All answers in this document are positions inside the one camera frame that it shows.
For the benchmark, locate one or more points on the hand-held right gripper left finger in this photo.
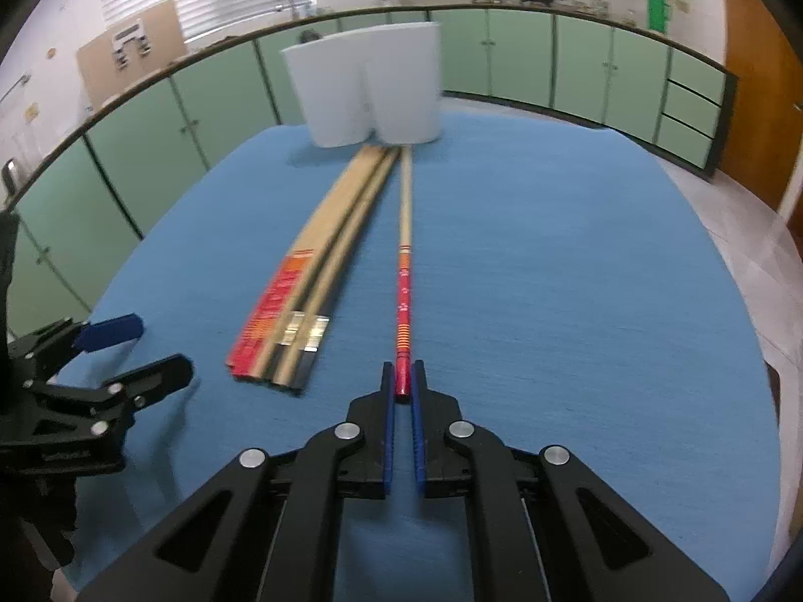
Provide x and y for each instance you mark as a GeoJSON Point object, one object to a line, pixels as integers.
{"type": "Point", "coordinates": [387, 445]}

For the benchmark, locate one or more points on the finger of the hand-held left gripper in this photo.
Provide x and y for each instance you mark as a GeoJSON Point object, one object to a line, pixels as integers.
{"type": "Point", "coordinates": [110, 331]}
{"type": "Point", "coordinates": [157, 379]}

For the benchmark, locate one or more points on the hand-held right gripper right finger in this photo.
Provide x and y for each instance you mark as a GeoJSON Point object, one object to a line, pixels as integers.
{"type": "Point", "coordinates": [418, 445]}

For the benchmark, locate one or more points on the tan chopstick silver band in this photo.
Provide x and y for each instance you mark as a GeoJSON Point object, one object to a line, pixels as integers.
{"type": "Point", "coordinates": [326, 282]}

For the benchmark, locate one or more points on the white utensil holder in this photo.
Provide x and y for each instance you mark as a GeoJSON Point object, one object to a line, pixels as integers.
{"type": "Point", "coordinates": [351, 88]}

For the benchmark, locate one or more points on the blue tablecloth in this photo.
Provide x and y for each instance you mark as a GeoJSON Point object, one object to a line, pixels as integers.
{"type": "Point", "coordinates": [564, 263]}

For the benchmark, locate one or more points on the cardboard board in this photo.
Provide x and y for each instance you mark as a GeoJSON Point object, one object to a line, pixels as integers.
{"type": "Point", "coordinates": [135, 69]}

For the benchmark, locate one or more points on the row of green base cabinets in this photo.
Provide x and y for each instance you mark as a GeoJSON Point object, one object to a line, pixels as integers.
{"type": "Point", "coordinates": [520, 63]}

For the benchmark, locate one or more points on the group of glass jars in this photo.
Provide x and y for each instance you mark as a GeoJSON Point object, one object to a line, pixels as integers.
{"type": "Point", "coordinates": [583, 3]}

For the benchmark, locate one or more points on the green thermos flask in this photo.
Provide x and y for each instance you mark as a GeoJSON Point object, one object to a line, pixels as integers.
{"type": "Point", "coordinates": [657, 11]}

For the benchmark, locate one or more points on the brown wooden door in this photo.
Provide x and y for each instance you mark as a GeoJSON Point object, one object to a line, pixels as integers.
{"type": "Point", "coordinates": [759, 75]}

